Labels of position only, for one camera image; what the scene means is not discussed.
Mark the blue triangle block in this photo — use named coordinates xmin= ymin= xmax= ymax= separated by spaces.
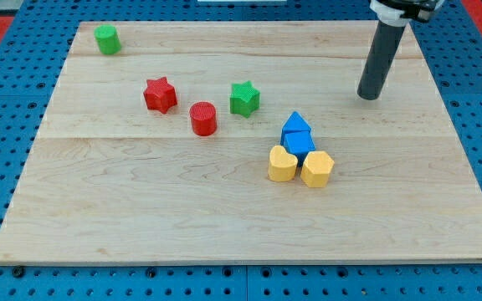
xmin=280 ymin=111 xmax=311 ymax=145

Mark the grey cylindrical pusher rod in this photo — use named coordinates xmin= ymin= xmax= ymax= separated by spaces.
xmin=357 ymin=21 xmax=404 ymax=100

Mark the red star block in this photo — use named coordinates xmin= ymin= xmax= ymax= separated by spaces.
xmin=143 ymin=77 xmax=177 ymax=114

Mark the yellow hexagon block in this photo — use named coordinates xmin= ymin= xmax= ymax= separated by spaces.
xmin=300 ymin=150 xmax=335 ymax=188

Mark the yellow heart block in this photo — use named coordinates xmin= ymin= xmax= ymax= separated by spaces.
xmin=268 ymin=145 xmax=298 ymax=182

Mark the light wooden board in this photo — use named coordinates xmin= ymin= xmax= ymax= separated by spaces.
xmin=0 ymin=21 xmax=482 ymax=266

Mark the green star block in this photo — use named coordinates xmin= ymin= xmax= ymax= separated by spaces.
xmin=229 ymin=81 xmax=260 ymax=118

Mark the red cylinder block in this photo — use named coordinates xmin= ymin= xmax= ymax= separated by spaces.
xmin=189 ymin=101 xmax=217 ymax=136

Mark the blue cube block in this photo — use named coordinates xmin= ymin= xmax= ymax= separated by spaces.
xmin=283 ymin=131 xmax=316 ymax=166

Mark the green cylinder block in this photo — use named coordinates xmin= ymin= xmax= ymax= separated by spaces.
xmin=94 ymin=24 xmax=121 ymax=55

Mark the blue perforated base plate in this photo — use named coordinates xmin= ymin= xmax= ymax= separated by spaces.
xmin=0 ymin=1 xmax=482 ymax=300

